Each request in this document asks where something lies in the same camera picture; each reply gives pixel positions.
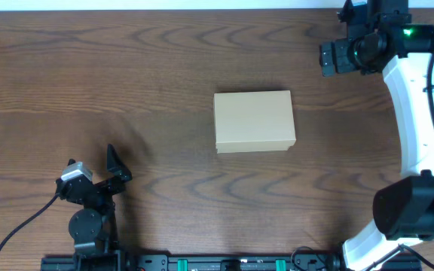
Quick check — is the cardboard box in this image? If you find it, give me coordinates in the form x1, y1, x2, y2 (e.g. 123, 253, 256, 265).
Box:
214, 90, 296, 154

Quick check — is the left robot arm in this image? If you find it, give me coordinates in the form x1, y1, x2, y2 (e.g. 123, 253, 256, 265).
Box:
56, 144, 133, 270

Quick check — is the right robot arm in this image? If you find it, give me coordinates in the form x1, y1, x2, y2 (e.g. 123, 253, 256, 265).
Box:
319, 1, 434, 270

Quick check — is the left black cable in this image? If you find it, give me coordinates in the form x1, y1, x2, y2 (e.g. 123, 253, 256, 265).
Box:
0, 191, 61, 271

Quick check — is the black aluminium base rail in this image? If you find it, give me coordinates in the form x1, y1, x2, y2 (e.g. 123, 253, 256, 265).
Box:
40, 254, 340, 271

